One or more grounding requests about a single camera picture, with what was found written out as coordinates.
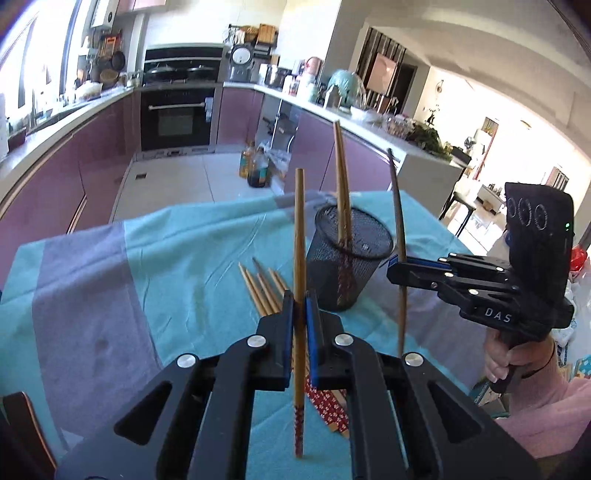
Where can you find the dark sauce bottle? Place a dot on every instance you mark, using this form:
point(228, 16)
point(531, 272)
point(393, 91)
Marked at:
point(258, 170)

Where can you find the black built-in stove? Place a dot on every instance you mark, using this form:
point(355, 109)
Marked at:
point(182, 62)

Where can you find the copper thermos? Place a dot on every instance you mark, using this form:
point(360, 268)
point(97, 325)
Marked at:
point(314, 67)

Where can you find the clear plastic bag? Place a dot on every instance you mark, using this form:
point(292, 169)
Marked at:
point(279, 164)

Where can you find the steel pot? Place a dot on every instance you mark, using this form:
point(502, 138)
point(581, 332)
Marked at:
point(276, 76)

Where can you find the black frying pan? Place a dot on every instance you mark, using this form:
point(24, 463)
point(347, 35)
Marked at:
point(119, 60)

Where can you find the teal food cover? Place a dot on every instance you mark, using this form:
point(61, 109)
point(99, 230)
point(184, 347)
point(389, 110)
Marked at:
point(346, 85)

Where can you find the person's right hand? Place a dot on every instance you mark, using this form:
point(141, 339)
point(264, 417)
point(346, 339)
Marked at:
point(496, 362)

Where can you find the person's right forearm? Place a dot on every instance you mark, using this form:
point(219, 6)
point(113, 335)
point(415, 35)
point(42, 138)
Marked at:
point(554, 406)

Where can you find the kitchen window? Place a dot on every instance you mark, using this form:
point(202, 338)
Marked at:
point(32, 55)

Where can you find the red bag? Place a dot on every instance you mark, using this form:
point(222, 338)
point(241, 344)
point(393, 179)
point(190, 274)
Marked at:
point(579, 258)

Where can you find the black mesh cup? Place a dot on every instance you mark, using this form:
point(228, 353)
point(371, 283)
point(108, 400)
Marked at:
point(323, 258)

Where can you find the purple cabinets with open shelf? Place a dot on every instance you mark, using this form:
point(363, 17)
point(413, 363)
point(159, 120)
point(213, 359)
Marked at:
point(318, 143)

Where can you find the black stool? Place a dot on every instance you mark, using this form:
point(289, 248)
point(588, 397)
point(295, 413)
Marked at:
point(459, 203)

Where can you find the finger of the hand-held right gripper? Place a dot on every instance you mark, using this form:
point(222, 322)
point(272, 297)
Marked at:
point(415, 276)
point(420, 261)

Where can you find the black built-in oven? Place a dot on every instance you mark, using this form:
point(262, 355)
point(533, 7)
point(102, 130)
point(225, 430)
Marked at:
point(178, 120)

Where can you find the green plant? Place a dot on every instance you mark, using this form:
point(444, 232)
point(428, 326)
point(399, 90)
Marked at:
point(429, 138)

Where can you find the purple cabinets with sink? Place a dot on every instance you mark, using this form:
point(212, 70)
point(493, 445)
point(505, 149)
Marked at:
point(69, 175)

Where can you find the woven basket bowl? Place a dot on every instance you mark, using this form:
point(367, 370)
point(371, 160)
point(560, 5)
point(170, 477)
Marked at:
point(109, 77)

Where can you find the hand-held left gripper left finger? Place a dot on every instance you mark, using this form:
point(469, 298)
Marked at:
point(290, 325)

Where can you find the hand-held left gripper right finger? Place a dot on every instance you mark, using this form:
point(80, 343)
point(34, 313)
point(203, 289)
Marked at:
point(314, 332)

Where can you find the red-patterned wooden chopstick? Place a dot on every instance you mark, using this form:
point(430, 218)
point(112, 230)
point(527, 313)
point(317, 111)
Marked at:
point(345, 184)
point(300, 230)
point(398, 221)
point(280, 279)
point(249, 282)
point(262, 279)
point(271, 290)
point(339, 175)

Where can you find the teal and grey tablecloth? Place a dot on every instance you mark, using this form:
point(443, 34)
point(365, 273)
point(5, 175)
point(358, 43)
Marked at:
point(184, 277)

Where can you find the white water heater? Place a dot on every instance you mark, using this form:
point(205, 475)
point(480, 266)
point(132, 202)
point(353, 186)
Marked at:
point(101, 11)

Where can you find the yellow oil bottle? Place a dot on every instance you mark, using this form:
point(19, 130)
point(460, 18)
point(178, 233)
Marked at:
point(244, 164)

